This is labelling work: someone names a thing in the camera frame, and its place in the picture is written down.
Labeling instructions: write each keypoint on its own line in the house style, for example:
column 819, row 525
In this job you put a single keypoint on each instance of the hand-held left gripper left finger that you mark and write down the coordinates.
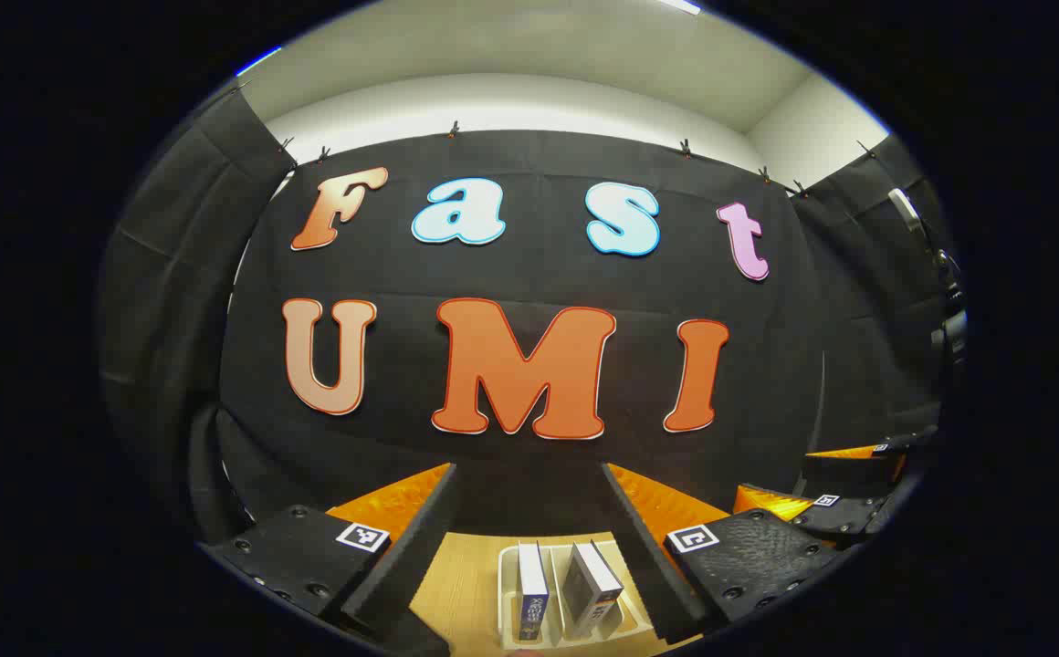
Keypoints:
column 402, row 547

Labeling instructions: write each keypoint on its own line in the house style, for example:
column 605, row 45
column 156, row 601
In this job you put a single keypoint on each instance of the ceiling light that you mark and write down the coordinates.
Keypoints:
column 680, row 5

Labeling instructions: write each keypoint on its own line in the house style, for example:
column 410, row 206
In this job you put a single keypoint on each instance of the row of black cloth clips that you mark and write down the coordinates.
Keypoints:
column 454, row 130

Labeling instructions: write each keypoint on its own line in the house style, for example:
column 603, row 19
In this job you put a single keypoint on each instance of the black backdrop cloth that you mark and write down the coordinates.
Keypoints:
column 529, row 274

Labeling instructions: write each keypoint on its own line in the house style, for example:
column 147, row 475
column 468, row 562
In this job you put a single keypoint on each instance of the portrait cover book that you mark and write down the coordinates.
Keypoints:
column 589, row 579

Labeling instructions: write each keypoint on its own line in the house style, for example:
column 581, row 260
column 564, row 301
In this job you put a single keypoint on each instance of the white bookshelf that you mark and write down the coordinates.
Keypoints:
column 555, row 584

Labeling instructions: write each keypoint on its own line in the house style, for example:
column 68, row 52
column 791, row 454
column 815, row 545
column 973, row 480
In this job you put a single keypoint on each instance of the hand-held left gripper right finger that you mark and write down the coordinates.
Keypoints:
column 648, row 547

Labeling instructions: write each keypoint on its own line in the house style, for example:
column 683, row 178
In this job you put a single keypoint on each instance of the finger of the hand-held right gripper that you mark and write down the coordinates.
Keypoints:
column 849, row 474
column 844, row 520

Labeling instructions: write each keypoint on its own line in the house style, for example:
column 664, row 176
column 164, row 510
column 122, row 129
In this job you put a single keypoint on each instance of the blue spine book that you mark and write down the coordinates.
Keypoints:
column 531, row 584

